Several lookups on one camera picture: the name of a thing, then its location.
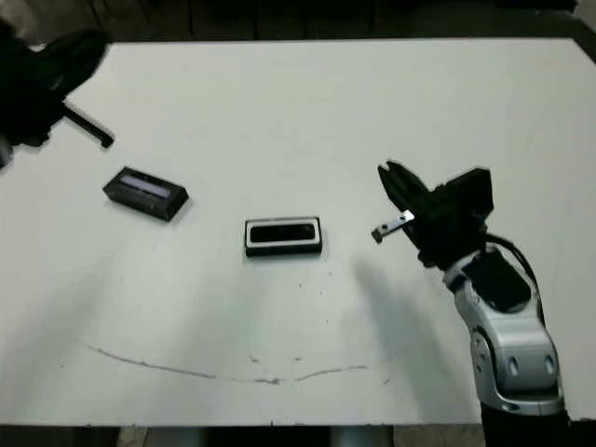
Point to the black box lid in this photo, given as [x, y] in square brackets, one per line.
[144, 193]

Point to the black box base white insert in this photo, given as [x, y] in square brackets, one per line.
[284, 251]

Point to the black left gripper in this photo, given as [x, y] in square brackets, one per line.
[23, 102]

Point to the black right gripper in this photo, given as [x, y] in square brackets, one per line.
[447, 228]

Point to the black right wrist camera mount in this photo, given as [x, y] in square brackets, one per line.
[470, 191]

